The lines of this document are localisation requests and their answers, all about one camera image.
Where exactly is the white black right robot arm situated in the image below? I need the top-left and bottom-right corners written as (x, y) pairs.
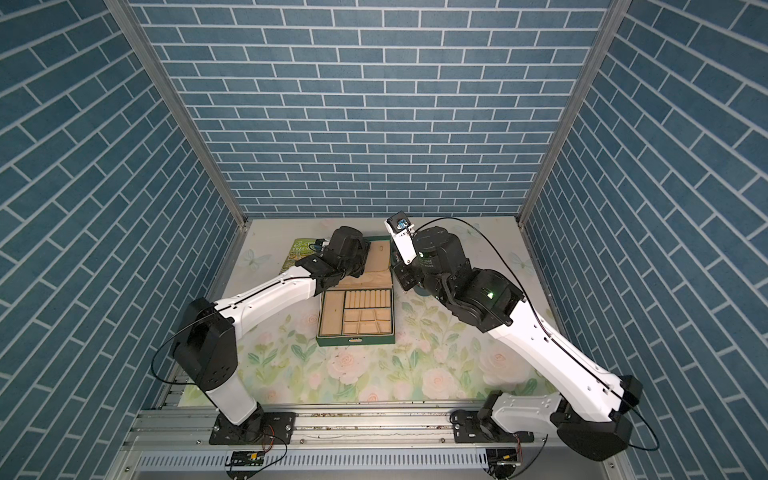
top-left (386, 213), bottom-right (642, 461)

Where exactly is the left small circuit board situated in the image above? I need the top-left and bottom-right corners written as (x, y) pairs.
top-left (225, 451), bottom-right (265, 470)

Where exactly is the aluminium left corner post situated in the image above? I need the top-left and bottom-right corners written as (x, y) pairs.
top-left (105, 0), bottom-right (247, 229)

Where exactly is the green jewelry box beige lining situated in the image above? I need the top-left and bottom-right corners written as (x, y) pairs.
top-left (316, 236), bottom-right (396, 347)

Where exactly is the aluminium right corner post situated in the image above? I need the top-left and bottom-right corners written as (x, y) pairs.
top-left (518, 0), bottom-right (631, 229)

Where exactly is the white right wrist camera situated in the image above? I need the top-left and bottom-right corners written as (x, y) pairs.
top-left (385, 211), bottom-right (416, 265)

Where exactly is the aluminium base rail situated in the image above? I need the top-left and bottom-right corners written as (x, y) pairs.
top-left (108, 400), bottom-right (630, 479)

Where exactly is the floral table mat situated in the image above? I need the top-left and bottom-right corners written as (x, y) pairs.
top-left (221, 217), bottom-right (556, 406)

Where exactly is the aluminium corner post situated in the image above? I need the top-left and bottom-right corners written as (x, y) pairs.
top-left (105, 0), bottom-right (247, 229)
top-left (518, 0), bottom-right (631, 229)

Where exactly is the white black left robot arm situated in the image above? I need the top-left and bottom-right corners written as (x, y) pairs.
top-left (170, 226), bottom-right (370, 427)

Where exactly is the green treehouse paperback book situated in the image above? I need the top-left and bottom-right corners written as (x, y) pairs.
top-left (281, 238), bottom-right (325, 273)

